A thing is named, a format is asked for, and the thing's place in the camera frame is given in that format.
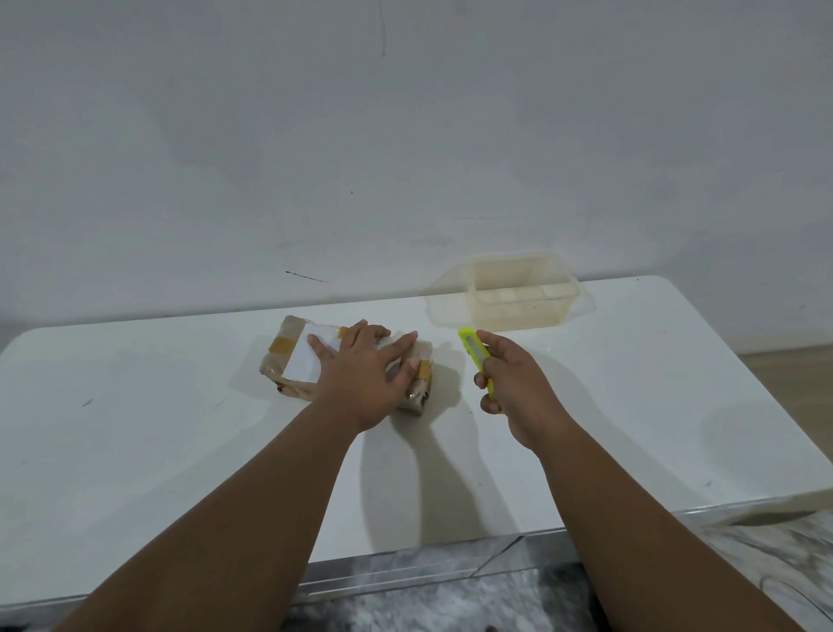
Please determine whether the person's right hand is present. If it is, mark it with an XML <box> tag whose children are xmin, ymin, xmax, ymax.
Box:
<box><xmin>473</xmin><ymin>330</ymin><xmax>574</xmax><ymax>454</ymax></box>

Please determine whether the person's left hand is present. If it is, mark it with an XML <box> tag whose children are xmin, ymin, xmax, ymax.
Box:
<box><xmin>306</xmin><ymin>319</ymin><xmax>421</xmax><ymax>434</ymax></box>

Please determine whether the taped brown cardboard box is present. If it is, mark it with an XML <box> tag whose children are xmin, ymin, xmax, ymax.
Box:
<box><xmin>259</xmin><ymin>315</ymin><xmax>436</xmax><ymax>412</ymax></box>

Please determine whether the yellow utility knife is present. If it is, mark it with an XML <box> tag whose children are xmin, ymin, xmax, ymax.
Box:
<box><xmin>457</xmin><ymin>326</ymin><xmax>495</xmax><ymax>399</ymax></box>

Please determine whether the person's left forearm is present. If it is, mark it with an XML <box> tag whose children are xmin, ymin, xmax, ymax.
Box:
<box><xmin>55</xmin><ymin>403</ymin><xmax>359</xmax><ymax>632</ymax></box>

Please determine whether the clear plastic container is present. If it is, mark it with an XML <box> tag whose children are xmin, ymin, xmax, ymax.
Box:
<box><xmin>426</xmin><ymin>253</ymin><xmax>594</xmax><ymax>332</ymax></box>

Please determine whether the person's right forearm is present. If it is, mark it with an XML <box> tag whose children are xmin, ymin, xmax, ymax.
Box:
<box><xmin>536</xmin><ymin>423</ymin><xmax>805</xmax><ymax>632</ymax></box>

